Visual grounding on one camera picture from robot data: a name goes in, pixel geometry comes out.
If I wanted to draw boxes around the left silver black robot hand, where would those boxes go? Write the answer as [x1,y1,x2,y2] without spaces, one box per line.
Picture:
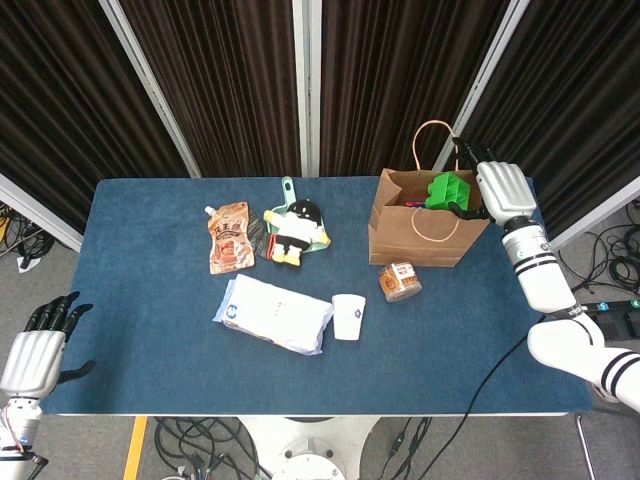
[0,291,97,399]

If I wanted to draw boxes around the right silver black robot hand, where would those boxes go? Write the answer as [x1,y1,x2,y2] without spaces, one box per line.
[448,137,538,225]

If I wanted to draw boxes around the green toy building block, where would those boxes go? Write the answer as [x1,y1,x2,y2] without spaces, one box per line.
[424,171,474,212]

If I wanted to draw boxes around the white paper cup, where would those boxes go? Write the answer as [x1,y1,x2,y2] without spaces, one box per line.
[331,293,368,343]

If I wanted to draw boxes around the white lavender tissue pack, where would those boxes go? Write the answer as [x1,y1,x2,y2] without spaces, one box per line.
[212,273,335,357]

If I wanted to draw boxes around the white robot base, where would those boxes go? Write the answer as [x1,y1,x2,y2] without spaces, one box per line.
[238,415,382,480]

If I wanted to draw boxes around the brown paper shopping bag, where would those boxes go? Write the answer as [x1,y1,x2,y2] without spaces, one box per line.
[368,119,494,269]

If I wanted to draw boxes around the dark pleated curtain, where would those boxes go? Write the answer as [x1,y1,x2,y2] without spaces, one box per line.
[119,0,303,178]
[452,0,640,237]
[319,0,511,178]
[0,0,194,234]

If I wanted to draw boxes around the blue table mat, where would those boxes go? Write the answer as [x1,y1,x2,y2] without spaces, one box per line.
[39,174,597,417]

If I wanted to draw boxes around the yellow floor tape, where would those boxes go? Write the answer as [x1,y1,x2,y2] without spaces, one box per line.
[122,415,150,480]

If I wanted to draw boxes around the black white plush doll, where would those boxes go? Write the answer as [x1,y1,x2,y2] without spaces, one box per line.
[263,198,332,268]

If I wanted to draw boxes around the mint green dustpan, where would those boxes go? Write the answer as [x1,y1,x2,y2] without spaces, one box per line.
[264,176,333,254]

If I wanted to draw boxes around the brown spouted sauce pouch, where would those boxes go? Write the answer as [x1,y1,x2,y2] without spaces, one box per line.
[203,200,257,276]

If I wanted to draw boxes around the grey metal leg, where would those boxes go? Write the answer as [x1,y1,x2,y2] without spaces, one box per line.
[574,414,598,480]

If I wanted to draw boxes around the white frame rail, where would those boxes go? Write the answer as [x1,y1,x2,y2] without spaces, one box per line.
[549,178,640,253]
[0,172,84,253]

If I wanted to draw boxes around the black floor cable bundle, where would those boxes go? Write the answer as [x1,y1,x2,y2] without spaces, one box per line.
[0,199,57,272]
[557,199,640,297]
[153,417,274,480]

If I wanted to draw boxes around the white frame post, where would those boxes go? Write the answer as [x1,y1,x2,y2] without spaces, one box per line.
[98,0,203,179]
[432,0,533,174]
[292,0,323,178]

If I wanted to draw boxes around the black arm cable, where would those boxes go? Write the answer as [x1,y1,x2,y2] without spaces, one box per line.
[437,338,532,480]

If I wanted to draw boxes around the cable with green light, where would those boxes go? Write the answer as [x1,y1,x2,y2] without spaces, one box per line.
[387,417,434,459]

